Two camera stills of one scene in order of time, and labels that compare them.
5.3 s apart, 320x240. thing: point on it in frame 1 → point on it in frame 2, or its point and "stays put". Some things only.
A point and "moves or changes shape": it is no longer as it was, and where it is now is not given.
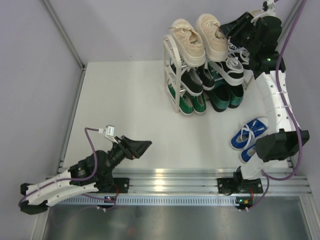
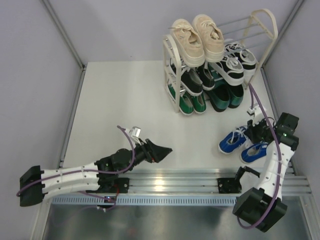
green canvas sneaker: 198,103 stays put
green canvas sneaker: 186,105 stays put
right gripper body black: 243,37 → 258,132
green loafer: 235,94 stays put
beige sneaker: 188,44 stays put
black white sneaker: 230,70 stays put
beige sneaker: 213,42 moves or changes shape
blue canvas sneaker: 247,153 stays put
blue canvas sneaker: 243,138 moves or changes shape
